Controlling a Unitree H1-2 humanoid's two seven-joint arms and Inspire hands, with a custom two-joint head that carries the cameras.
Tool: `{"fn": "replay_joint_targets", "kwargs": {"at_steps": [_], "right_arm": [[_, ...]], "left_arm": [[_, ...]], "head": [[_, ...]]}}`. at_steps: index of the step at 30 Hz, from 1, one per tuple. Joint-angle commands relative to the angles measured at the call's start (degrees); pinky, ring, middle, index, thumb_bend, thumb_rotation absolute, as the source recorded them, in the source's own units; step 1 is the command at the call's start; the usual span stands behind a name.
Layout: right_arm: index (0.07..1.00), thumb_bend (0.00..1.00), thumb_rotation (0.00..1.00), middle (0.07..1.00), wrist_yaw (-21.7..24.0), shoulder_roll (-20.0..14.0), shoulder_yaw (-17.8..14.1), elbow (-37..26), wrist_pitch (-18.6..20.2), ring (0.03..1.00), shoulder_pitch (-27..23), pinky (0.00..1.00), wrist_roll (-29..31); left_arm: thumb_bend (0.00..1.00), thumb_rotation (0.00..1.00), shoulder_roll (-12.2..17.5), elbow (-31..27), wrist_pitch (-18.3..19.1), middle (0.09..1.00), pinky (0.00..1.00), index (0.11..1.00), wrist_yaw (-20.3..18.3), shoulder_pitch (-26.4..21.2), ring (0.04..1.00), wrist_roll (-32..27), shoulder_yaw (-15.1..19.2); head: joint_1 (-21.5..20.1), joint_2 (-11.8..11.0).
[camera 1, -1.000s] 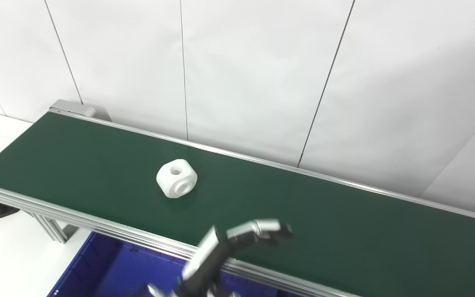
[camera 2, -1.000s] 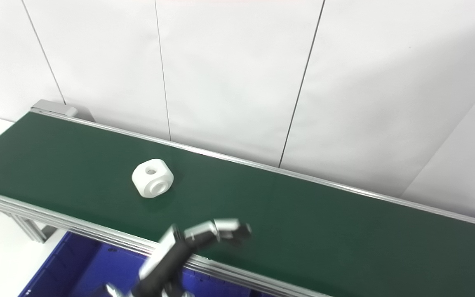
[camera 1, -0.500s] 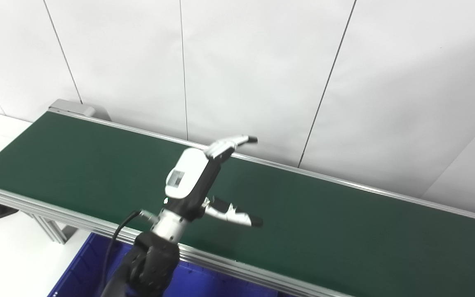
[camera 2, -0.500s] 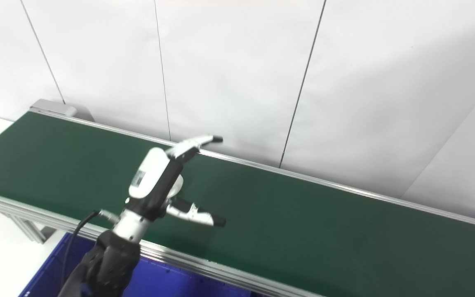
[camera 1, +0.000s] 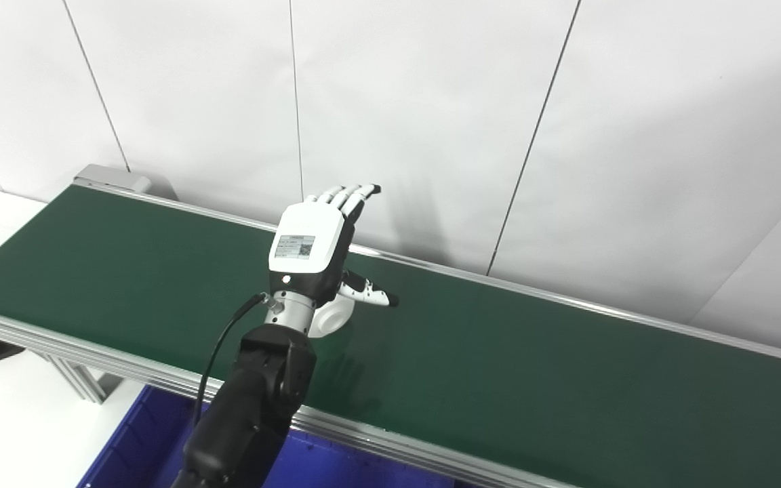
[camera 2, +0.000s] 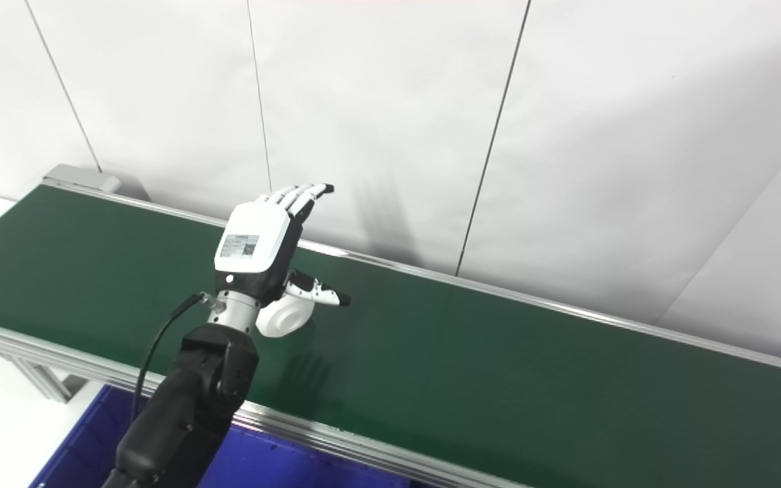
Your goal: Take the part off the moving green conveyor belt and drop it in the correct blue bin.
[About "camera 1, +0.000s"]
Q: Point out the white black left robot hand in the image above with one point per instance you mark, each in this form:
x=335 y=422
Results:
x=309 y=237

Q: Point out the white two-hole plastic part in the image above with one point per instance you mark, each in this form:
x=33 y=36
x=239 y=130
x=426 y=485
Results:
x=333 y=320

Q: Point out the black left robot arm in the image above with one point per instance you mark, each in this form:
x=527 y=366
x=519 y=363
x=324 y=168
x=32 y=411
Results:
x=255 y=407

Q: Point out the grey conveyor motor housing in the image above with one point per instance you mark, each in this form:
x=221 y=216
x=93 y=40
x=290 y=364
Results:
x=116 y=179

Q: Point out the green conveyor belt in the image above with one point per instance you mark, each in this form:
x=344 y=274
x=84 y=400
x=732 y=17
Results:
x=533 y=366

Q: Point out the aluminium conveyor leg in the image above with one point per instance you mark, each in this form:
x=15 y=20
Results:
x=82 y=379

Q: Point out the blue plastic bin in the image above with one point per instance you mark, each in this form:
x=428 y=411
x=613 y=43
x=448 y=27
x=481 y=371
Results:
x=133 y=451

